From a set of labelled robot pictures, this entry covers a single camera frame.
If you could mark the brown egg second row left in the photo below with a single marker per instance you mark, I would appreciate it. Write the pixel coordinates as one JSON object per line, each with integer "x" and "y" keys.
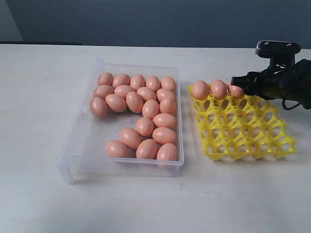
{"x": 102, "y": 91}

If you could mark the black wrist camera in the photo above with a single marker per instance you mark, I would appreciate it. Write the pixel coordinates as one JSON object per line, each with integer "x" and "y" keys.
{"x": 281, "y": 53}

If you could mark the brown egg front left centre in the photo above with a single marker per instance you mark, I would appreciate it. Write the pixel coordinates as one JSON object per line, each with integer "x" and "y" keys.
{"x": 130, "y": 138}

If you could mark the brown egg second row right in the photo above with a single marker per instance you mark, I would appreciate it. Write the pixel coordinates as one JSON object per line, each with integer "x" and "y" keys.
{"x": 165, "y": 93}

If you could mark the brown egg third row right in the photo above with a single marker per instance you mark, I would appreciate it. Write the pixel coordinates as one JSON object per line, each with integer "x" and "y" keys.
{"x": 168, "y": 105}

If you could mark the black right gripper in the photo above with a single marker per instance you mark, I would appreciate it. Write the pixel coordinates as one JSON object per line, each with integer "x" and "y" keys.
{"x": 293, "y": 83}

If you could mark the brown egg right lower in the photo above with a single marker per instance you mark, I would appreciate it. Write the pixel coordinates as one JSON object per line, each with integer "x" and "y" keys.
{"x": 164, "y": 135}

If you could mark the black object behind table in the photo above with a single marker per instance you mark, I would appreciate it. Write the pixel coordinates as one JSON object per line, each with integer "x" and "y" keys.
{"x": 41, "y": 43}

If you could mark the brown egg back right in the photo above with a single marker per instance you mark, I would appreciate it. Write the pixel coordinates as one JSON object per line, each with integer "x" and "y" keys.
{"x": 168, "y": 83}

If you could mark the brown egg front right corner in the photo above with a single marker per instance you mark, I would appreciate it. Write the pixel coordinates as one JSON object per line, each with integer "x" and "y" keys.
{"x": 167, "y": 152}

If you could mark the yellow plastic egg tray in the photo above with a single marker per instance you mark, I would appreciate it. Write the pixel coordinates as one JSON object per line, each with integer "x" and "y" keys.
{"x": 241, "y": 128}

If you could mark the brown egg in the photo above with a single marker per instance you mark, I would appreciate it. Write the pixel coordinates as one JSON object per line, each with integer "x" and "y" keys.
{"x": 153, "y": 83}
{"x": 137, "y": 81}
{"x": 144, "y": 126}
{"x": 164, "y": 120}
{"x": 121, "y": 79}
{"x": 168, "y": 83}
{"x": 130, "y": 138}
{"x": 98, "y": 107}
{"x": 147, "y": 149}
{"x": 164, "y": 135}
{"x": 105, "y": 78}

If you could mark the brown egg placed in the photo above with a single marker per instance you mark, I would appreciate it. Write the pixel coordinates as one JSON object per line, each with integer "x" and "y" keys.
{"x": 218, "y": 89}
{"x": 200, "y": 90}
{"x": 236, "y": 91}

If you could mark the brown egg front middle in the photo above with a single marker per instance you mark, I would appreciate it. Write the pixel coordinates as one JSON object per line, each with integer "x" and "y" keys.
{"x": 147, "y": 149}

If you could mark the brown egg back left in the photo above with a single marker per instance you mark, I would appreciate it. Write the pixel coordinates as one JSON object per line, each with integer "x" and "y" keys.
{"x": 105, "y": 78}

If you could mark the clear plastic bin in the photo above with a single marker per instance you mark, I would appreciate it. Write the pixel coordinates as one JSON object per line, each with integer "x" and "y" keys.
{"x": 115, "y": 136}

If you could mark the brown egg right middle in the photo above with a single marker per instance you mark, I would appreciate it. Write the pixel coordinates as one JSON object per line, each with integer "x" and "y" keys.
{"x": 164, "y": 120}

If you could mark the brown egg second row middle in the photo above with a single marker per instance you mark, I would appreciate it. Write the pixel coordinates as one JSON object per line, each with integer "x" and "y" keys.
{"x": 123, "y": 90}

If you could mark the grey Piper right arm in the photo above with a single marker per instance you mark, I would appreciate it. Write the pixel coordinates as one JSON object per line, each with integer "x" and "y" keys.
{"x": 287, "y": 104}

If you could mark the brown egg far left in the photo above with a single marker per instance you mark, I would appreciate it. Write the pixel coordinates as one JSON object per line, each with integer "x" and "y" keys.
{"x": 98, "y": 107}

